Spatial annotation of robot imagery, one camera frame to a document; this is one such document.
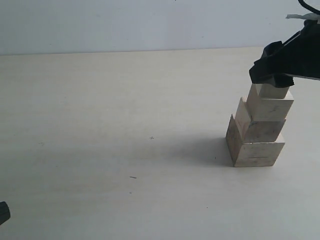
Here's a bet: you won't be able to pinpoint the smallest wooden cube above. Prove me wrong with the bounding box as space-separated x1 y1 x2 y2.
255 84 289 99

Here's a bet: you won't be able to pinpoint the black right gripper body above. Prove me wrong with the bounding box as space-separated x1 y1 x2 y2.
249 20 320 84

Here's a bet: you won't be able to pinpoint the largest wooden cube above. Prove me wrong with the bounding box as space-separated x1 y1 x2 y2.
225 116 285 168

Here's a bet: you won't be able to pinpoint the medium-small wooden cube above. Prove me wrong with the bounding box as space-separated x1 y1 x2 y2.
246 84 294 122

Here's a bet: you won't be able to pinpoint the medium-large wooden cube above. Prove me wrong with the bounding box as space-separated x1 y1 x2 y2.
234 97 286 143

